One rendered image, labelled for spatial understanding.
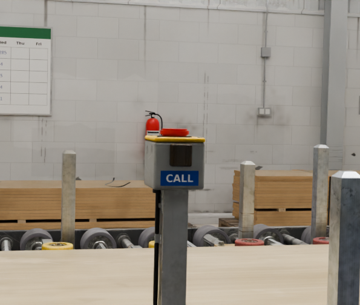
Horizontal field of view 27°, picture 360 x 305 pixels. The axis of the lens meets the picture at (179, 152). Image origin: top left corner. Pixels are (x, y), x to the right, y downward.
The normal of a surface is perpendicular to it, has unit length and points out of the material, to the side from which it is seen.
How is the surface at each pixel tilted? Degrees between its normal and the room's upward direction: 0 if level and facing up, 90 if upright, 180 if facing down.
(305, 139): 90
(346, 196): 90
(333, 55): 90
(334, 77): 90
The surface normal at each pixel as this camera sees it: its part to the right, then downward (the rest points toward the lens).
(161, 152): 0.24, 0.06
